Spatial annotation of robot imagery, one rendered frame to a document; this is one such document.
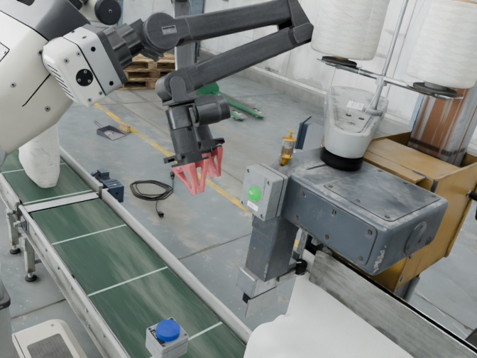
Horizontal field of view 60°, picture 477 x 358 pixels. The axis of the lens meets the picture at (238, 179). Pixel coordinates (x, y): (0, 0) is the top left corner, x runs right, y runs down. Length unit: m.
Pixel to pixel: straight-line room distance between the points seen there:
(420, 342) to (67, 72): 0.88
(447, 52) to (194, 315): 1.37
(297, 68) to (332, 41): 6.52
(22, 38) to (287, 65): 6.87
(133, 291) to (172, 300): 0.18
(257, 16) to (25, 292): 1.96
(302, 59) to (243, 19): 6.45
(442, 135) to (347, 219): 0.50
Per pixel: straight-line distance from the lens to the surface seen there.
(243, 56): 1.05
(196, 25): 1.01
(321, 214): 0.79
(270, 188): 0.79
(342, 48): 1.07
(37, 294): 2.55
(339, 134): 0.88
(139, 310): 1.85
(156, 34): 0.95
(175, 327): 1.12
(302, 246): 1.10
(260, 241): 0.92
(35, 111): 1.06
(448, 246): 1.36
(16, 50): 1.05
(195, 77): 0.98
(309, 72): 7.40
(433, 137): 1.20
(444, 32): 0.95
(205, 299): 1.93
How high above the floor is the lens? 1.65
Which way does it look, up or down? 25 degrees down
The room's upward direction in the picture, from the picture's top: 10 degrees clockwise
